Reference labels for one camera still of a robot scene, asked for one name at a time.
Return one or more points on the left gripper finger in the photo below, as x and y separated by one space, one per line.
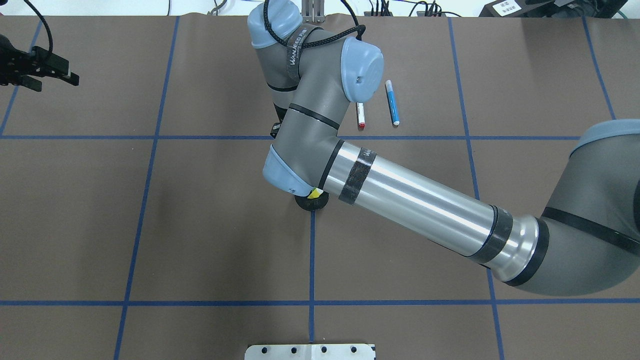
28 82
53 66

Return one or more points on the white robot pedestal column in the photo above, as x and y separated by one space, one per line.
331 351

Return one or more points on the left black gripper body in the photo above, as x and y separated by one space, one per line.
20 66

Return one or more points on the aluminium frame post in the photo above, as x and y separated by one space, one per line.
313 11

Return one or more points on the blue marker pen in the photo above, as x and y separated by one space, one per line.
392 103

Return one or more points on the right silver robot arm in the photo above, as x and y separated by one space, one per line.
585 241

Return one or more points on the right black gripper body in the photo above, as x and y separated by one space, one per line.
312 202

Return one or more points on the black mesh pen cup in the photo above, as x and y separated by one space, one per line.
312 205

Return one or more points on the yellow highlighter pen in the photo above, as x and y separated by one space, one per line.
315 194

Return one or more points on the red capped white marker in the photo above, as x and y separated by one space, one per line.
360 116

